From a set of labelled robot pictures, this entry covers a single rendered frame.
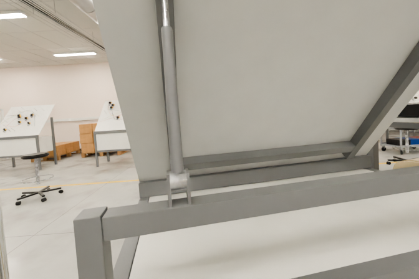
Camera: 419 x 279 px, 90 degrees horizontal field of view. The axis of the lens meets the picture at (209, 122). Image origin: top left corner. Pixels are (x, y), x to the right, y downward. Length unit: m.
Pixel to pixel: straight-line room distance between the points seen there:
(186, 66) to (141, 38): 0.14
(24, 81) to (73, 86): 1.85
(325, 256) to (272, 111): 0.47
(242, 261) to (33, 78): 10.14
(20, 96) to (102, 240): 10.31
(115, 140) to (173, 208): 5.25
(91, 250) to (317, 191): 0.39
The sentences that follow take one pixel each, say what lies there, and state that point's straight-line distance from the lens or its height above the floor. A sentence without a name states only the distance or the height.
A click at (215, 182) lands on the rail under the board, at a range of 0.99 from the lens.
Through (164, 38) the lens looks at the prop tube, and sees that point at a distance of 0.44.
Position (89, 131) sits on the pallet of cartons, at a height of 0.80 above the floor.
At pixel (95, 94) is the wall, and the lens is 9.07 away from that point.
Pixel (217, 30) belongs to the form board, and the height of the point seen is 1.37.
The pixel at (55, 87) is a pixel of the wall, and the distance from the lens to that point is 9.87.
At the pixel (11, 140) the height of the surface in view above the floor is 0.78.
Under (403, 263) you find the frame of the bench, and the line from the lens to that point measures 0.68.
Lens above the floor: 1.15
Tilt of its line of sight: 3 degrees down
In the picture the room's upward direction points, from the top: 4 degrees counter-clockwise
